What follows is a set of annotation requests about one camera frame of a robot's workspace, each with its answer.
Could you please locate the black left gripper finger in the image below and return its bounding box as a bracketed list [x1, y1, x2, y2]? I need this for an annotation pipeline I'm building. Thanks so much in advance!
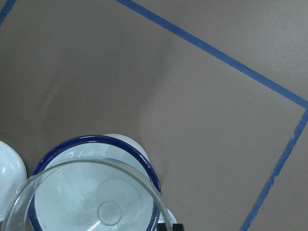
[157, 223, 185, 231]

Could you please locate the clear glass funnel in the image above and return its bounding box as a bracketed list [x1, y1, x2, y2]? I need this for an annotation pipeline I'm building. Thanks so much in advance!
[2, 159, 172, 231]

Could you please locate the white enamel cup blue rim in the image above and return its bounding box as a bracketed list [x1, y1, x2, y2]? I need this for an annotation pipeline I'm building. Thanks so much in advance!
[28, 133, 177, 231]

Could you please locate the small white dish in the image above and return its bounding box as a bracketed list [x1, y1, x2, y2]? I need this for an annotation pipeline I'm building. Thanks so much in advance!
[0, 142, 27, 222]

